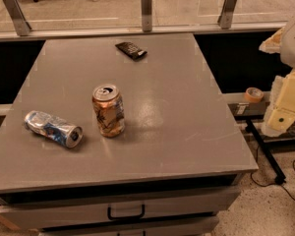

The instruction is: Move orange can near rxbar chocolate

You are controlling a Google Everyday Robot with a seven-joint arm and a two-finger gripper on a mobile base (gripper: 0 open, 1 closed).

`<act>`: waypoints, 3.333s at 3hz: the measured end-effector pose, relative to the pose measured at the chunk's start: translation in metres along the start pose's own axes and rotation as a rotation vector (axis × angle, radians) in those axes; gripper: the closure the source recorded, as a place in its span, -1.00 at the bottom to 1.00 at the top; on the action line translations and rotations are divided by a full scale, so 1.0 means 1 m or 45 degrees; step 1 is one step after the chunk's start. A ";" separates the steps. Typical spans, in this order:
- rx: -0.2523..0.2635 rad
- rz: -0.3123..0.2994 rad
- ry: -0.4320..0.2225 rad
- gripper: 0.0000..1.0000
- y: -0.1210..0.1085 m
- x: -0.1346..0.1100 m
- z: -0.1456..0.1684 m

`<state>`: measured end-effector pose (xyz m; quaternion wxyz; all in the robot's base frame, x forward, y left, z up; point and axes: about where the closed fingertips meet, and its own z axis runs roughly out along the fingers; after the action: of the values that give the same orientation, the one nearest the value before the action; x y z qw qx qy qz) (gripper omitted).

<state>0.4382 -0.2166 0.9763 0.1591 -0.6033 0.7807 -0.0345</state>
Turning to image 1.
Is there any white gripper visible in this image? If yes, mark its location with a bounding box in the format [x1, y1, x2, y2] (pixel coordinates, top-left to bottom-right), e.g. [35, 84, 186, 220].
[259, 28, 295, 137]

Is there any orange soda can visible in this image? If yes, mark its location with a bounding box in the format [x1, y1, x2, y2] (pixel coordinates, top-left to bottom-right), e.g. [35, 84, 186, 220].
[91, 84, 125, 138]

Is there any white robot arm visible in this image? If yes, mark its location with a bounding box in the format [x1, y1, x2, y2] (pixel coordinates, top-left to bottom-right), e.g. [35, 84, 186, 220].
[259, 15, 295, 137]

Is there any black rxbar chocolate wrapper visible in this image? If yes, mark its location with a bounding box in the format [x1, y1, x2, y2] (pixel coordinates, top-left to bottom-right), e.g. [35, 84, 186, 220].
[116, 42, 148, 61]

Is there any crushed blue silver can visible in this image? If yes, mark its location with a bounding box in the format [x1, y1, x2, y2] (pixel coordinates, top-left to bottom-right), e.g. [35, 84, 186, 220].
[24, 110, 83, 148]

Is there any roll of tan tape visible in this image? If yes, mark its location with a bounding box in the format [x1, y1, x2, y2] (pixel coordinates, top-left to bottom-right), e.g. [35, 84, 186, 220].
[245, 88, 264, 103]

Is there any black floor stand leg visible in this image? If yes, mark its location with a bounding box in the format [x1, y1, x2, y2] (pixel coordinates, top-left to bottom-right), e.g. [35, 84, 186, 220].
[246, 119, 286, 185]

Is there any lower grey drawer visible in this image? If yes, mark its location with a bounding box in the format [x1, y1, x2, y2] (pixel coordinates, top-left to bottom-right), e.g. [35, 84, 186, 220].
[38, 216, 219, 236]

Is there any grey drawer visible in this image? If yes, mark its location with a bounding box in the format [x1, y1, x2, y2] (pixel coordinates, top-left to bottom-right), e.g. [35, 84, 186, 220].
[0, 186, 240, 229]
[38, 216, 219, 236]

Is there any upper grey drawer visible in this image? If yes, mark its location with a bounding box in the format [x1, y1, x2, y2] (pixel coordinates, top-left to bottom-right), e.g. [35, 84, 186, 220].
[0, 186, 240, 229]

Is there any right metal bracket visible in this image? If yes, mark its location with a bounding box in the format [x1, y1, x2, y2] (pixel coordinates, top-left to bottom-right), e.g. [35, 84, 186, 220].
[217, 0, 237, 30]

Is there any metal bracket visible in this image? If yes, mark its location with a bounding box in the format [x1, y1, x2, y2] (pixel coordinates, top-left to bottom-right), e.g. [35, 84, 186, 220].
[141, 0, 152, 32]
[217, 0, 237, 30]
[2, 0, 31, 36]

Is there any black floor cable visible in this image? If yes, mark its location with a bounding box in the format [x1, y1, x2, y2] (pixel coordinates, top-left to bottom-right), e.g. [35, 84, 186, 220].
[250, 145, 295, 205]

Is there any middle metal bracket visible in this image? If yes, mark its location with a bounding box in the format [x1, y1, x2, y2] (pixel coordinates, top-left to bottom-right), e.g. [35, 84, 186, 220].
[141, 0, 152, 32]

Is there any left metal bracket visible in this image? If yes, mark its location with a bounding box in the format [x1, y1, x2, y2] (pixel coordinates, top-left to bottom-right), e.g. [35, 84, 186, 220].
[2, 0, 31, 36]

